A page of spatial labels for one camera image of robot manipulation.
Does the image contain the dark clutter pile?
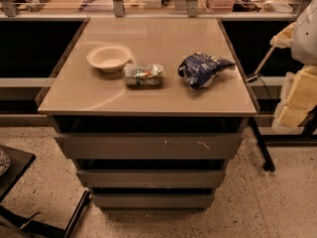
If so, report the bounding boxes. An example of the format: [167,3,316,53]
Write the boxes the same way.
[233,0,265,12]

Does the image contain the grey top drawer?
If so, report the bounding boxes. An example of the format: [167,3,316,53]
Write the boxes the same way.
[54,133,242,160]

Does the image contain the black stand leg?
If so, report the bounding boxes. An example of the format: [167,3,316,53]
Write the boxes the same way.
[249,117,275,172]

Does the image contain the grey middle drawer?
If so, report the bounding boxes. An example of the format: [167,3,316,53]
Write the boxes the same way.
[76,170,225,188]

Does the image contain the grey drawer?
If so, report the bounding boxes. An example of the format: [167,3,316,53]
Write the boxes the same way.
[76,170,225,188]
[92,194,214,209]
[54,133,242,160]

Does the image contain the green white snack packet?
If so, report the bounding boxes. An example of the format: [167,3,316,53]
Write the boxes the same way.
[123,63,163,86]

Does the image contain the grey drawer cabinet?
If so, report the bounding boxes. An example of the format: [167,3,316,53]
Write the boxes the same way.
[35,16,261,215]

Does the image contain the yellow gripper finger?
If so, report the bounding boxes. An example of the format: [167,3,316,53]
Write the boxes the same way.
[271,64,317,133]
[269,23,295,49]

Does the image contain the white paper bowl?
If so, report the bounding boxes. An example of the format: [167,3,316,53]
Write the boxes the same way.
[86,44,133,72]

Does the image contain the patterned plate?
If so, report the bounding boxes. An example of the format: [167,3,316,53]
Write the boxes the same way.
[0,149,11,177]

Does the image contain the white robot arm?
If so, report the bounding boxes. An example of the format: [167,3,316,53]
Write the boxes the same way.
[270,0,317,133]

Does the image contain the white rod with cable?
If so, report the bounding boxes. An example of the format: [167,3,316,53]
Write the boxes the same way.
[246,46,275,82]

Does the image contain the blue chip bag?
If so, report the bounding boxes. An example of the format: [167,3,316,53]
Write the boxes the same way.
[177,52,235,90]

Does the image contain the black side table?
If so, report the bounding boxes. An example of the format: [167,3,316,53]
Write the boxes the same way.
[0,145,90,238]

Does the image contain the grey bottom drawer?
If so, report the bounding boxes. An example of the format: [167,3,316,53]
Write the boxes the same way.
[92,194,214,209]

